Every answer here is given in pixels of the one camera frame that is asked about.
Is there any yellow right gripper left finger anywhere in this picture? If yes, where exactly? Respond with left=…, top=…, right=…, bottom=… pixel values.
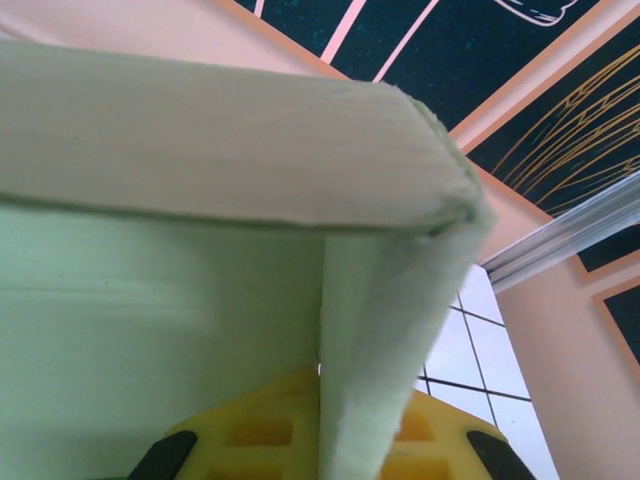
left=127, top=368, right=322, bottom=480

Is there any aluminium corner post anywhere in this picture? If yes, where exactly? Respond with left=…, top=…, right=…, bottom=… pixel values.
left=481, top=172, right=640, bottom=292

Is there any wall panel with golden feather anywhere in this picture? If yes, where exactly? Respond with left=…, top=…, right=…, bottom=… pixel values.
left=463, top=19, right=640, bottom=221

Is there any pale green paper box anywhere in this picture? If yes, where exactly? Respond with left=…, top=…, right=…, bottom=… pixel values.
left=0, top=38, right=498, bottom=480

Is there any wall panel with pink flowers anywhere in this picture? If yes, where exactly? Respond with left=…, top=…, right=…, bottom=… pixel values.
left=232, top=0, right=599, bottom=132

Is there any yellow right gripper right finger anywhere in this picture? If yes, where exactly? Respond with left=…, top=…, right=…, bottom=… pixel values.
left=378, top=389, right=540, bottom=480

